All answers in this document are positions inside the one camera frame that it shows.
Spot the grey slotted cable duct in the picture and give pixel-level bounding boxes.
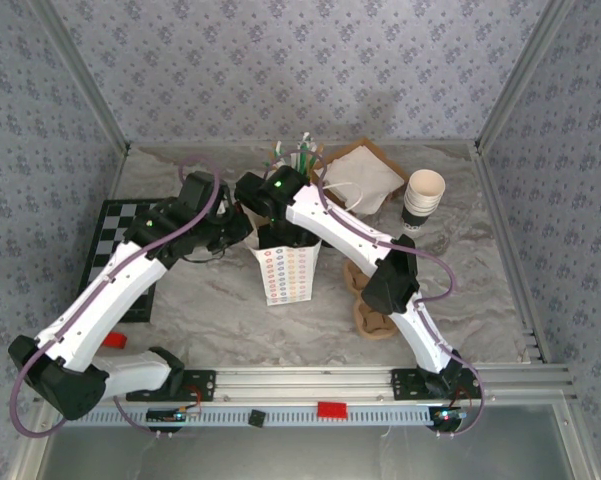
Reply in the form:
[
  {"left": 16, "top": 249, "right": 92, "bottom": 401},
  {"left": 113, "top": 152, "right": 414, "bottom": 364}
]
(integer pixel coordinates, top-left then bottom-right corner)
[{"left": 54, "top": 407, "right": 436, "bottom": 429}]

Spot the circuit board with green light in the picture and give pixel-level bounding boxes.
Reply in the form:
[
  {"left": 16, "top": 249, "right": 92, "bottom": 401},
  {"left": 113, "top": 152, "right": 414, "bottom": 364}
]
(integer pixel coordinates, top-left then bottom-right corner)
[
  {"left": 146, "top": 407, "right": 201, "bottom": 426},
  {"left": 429, "top": 407, "right": 469, "bottom": 429}
]

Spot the aluminium frame rail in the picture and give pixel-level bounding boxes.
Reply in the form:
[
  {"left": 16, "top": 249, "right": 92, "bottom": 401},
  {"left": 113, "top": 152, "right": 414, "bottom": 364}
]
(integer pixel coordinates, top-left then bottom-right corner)
[{"left": 34, "top": 364, "right": 579, "bottom": 404}]

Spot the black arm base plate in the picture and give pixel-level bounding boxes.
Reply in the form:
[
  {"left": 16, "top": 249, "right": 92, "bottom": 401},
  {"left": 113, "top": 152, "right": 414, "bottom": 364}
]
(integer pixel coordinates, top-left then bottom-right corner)
[
  {"left": 125, "top": 369, "right": 217, "bottom": 403},
  {"left": 390, "top": 368, "right": 483, "bottom": 401}
]

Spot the stack of paper cups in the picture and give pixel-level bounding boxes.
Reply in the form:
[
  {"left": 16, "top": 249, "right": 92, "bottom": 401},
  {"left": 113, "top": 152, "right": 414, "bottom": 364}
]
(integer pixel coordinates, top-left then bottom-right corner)
[{"left": 401, "top": 168, "right": 447, "bottom": 235}]

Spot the white paper napkin pile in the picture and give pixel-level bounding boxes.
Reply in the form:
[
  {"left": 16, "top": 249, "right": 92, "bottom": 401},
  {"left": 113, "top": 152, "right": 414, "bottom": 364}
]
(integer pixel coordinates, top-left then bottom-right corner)
[{"left": 324, "top": 146, "right": 404, "bottom": 214}]

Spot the aluminium frame post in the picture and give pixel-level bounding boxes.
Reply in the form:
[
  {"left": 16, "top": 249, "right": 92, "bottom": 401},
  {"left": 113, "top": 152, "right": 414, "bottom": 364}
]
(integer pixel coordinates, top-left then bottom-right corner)
[
  {"left": 29, "top": 0, "right": 132, "bottom": 154},
  {"left": 473, "top": 0, "right": 579, "bottom": 151}
]

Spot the green wrapped straw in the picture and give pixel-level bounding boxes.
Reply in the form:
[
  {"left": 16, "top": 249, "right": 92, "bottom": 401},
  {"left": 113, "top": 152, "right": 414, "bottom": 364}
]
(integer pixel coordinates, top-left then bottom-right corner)
[{"left": 297, "top": 141, "right": 317, "bottom": 174}]

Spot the aluminium side rail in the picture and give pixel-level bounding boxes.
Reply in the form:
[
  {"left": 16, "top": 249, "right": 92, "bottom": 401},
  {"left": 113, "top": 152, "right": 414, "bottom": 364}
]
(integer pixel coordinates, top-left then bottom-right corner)
[{"left": 472, "top": 144, "right": 551, "bottom": 364}]

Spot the brown cardboard tray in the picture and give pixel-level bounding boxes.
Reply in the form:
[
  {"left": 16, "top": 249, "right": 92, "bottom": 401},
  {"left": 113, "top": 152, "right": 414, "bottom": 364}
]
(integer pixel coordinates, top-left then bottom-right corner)
[{"left": 312, "top": 137, "right": 411, "bottom": 216}]

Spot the stack of brown pulp cup carriers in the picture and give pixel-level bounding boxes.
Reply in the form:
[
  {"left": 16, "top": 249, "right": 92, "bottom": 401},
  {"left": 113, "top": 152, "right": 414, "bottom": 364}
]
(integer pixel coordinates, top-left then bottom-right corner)
[{"left": 343, "top": 259, "right": 401, "bottom": 341}]

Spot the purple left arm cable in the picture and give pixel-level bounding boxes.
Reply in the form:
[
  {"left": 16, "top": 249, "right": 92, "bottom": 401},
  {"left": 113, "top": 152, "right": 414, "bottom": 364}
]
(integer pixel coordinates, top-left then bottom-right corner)
[{"left": 9, "top": 153, "right": 222, "bottom": 441}]

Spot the black and grey chessboard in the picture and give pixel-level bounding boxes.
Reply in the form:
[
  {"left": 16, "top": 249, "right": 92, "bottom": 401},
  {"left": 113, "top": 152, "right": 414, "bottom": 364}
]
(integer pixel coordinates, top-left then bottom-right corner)
[{"left": 82, "top": 199, "right": 166, "bottom": 324}]

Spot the white paper bag flower print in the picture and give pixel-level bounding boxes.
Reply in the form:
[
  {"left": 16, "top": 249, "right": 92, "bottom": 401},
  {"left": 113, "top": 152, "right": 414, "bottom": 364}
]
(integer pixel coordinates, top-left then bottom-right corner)
[{"left": 247, "top": 182, "right": 366, "bottom": 306}]

